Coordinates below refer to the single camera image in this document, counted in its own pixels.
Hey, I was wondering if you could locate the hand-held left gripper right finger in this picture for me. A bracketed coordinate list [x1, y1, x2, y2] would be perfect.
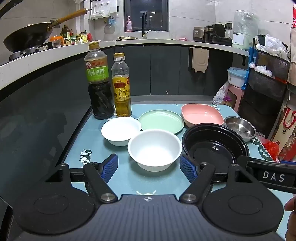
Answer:
[179, 154, 254, 204]

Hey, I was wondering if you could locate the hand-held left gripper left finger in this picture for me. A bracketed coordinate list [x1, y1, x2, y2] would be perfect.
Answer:
[45, 153, 119, 203]

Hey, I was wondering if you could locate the black round bowl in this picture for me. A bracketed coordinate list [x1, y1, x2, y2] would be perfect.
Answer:
[182, 123, 250, 175]

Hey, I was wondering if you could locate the small white bowl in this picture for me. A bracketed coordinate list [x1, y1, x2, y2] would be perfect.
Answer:
[101, 117, 142, 147]

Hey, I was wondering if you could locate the large white bowl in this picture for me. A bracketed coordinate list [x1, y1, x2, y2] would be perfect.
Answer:
[127, 129, 183, 172]

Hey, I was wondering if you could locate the pink square bowl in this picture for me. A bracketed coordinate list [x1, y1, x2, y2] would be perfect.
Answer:
[181, 104, 224, 128]

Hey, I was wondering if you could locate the green round plate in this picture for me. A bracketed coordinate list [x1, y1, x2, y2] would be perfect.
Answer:
[138, 110, 185, 135]

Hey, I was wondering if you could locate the stainless steel bowl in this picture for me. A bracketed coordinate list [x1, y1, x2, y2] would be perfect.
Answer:
[224, 116, 257, 142]

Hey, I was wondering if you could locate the person's right hand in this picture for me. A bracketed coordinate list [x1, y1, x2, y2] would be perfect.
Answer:
[284, 196, 296, 241]

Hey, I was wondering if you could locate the red plastic bag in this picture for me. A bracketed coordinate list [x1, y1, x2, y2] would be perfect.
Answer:
[257, 134, 280, 162]

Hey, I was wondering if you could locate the printed paper gift bag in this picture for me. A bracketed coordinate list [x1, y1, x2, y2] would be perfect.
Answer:
[270, 105, 296, 163]

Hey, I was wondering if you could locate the yellow oil bottle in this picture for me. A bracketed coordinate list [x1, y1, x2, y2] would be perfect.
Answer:
[111, 52, 132, 118]

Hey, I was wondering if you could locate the dark vinegar bottle green label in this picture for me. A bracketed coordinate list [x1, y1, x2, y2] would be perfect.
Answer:
[84, 42, 115, 120]

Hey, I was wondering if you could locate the floral printed bag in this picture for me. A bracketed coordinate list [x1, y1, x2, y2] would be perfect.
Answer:
[211, 82, 229, 105]

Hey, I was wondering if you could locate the black mesh rack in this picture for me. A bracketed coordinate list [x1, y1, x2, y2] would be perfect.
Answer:
[238, 37, 292, 139]

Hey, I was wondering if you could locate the pink plastic stool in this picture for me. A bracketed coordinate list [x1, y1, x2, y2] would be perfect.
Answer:
[225, 84, 245, 113]

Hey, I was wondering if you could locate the white container with blue lid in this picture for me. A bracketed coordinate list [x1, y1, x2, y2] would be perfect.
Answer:
[227, 67, 247, 87]

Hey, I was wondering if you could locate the white plastic bag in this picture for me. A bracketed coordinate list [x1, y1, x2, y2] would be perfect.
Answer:
[255, 34, 288, 59]
[254, 65, 273, 77]

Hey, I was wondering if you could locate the beige hanging cutting board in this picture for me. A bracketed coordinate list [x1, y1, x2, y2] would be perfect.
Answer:
[188, 47, 210, 74]

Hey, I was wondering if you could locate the kitchen counter with dark cabinets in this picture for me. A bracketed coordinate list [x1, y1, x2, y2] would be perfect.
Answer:
[0, 38, 253, 130]

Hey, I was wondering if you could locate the row of condiment bottles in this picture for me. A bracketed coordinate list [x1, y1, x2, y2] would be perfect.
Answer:
[60, 25, 94, 46]

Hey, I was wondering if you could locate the silver rice cooker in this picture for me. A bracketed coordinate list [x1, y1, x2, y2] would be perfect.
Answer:
[193, 26, 206, 42]

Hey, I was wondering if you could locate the orange lidded container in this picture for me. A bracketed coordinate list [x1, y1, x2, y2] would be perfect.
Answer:
[50, 35, 64, 48]

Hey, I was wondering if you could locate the black kitchen appliance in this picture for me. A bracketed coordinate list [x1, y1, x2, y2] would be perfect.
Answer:
[205, 24, 233, 46]

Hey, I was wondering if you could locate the clear hanging bag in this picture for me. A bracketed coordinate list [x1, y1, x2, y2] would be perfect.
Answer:
[103, 18, 116, 35]

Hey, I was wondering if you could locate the gas stove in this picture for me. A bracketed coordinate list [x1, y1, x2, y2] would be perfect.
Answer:
[9, 42, 53, 61]

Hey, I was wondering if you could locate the white appliance with plastic cover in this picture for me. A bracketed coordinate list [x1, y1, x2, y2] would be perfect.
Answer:
[232, 10, 258, 49]

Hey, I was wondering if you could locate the black faucet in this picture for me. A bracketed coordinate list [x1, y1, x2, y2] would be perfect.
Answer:
[141, 13, 149, 39]

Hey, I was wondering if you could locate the dark window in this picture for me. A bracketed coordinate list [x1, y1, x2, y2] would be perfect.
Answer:
[124, 0, 169, 32]

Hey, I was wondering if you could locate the blue strap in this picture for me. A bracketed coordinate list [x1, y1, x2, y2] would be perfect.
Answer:
[241, 47, 258, 90]

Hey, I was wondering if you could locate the black wok with wooden handle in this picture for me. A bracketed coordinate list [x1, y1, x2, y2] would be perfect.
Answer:
[3, 9, 93, 53]

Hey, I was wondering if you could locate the white wall rack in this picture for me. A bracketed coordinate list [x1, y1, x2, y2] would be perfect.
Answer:
[90, 0, 120, 19]

